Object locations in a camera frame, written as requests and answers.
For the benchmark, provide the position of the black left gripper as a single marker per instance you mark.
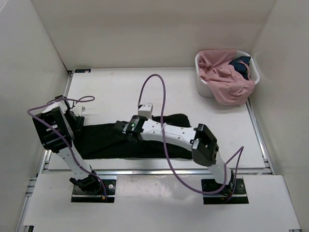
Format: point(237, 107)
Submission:
point(79, 126)

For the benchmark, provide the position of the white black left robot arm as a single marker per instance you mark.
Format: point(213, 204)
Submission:
point(55, 124)

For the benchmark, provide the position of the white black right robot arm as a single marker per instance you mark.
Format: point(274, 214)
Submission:
point(199, 141)

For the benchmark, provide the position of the blue label sticker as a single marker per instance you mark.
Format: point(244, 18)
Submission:
point(82, 71)

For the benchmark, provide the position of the white front cover panel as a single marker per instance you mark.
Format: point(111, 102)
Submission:
point(160, 204)

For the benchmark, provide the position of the white laundry basket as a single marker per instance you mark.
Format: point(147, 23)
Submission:
point(251, 70)

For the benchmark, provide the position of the pink garment in basket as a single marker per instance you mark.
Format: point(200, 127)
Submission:
point(224, 75)

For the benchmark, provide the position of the navy garment in basket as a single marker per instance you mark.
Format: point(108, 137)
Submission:
point(242, 66)

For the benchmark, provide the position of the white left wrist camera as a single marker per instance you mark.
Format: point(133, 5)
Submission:
point(78, 110)

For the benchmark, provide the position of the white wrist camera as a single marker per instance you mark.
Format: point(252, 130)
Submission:
point(145, 110)
point(78, 110)

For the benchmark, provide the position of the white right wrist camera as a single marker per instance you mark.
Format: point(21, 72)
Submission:
point(145, 110)

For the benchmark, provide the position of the aluminium frame rail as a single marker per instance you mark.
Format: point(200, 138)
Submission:
point(116, 92)

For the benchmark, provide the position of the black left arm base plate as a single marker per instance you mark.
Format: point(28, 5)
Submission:
point(91, 190)

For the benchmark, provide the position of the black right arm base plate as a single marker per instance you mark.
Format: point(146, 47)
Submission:
point(228, 195)

